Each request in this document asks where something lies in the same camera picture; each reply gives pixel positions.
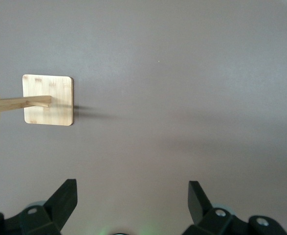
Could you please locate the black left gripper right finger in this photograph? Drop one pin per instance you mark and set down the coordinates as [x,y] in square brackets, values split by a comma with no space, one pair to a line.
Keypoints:
[199,208]

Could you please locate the bamboo cup rack stand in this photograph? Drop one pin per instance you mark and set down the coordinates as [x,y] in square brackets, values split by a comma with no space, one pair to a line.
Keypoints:
[48,85]

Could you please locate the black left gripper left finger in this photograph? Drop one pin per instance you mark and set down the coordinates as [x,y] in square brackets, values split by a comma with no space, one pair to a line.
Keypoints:
[60,208]

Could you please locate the brown table mat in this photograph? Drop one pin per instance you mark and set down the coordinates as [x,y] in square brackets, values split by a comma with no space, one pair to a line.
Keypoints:
[172,98]

